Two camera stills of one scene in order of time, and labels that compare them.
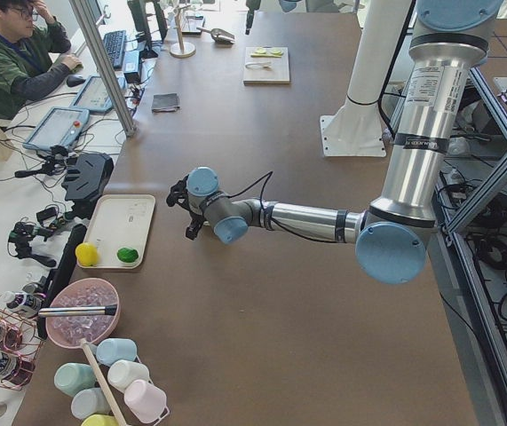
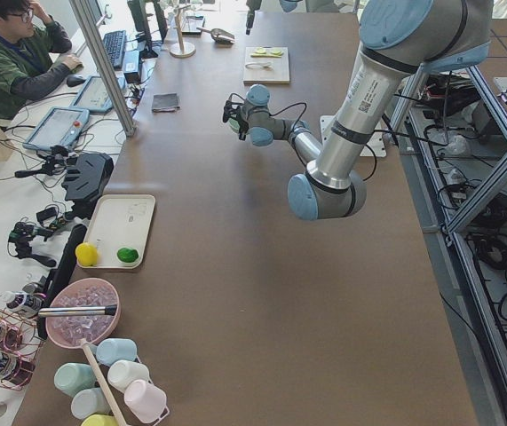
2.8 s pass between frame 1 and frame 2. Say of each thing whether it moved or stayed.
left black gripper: moved
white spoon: stayed
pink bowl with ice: stayed
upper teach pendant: stayed
